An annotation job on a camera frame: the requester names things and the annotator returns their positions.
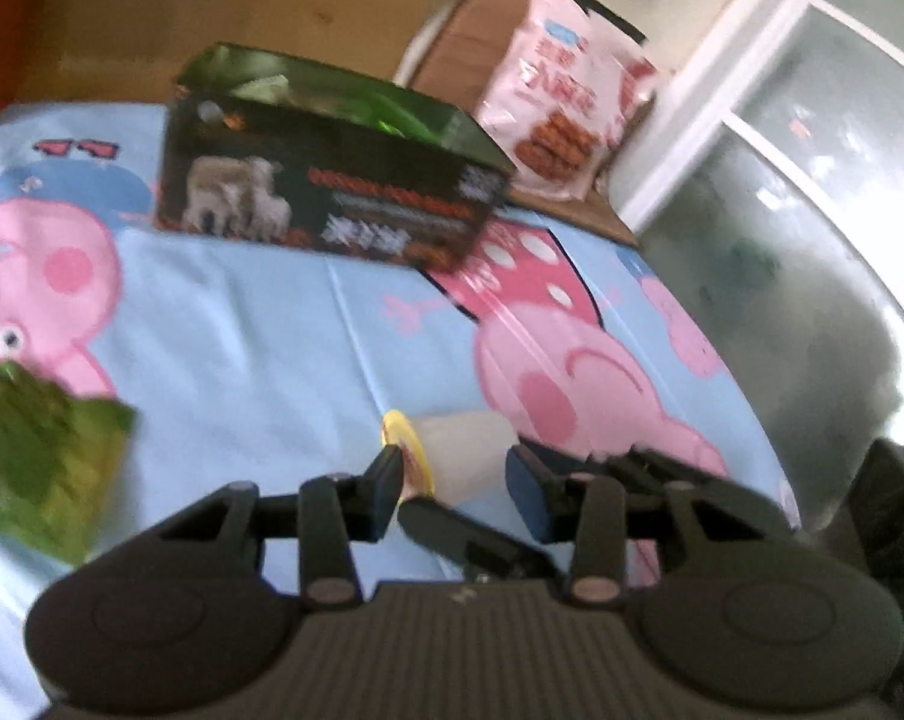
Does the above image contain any yellow peanut snack bag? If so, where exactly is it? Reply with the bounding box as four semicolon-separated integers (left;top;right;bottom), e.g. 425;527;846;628
381;410;519;507

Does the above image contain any green snack packet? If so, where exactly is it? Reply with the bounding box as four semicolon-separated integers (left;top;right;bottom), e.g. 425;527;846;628
229;73;424;139
0;361;138;566

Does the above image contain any cartoon pig bedsheet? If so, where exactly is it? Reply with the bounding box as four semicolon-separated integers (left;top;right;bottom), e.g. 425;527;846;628
0;104;795;718

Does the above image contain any black cardboard box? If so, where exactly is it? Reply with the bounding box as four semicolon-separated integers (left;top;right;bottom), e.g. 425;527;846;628
154;44;516;271

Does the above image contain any pink twisted snack bag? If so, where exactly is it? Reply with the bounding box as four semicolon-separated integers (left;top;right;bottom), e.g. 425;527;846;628
475;0;658;202

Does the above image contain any wooden headboard panel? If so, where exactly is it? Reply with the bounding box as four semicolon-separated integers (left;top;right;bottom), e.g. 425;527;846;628
19;0;441;103

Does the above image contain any white window frame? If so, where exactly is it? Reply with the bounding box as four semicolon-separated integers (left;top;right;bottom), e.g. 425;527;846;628
608;0;904;361

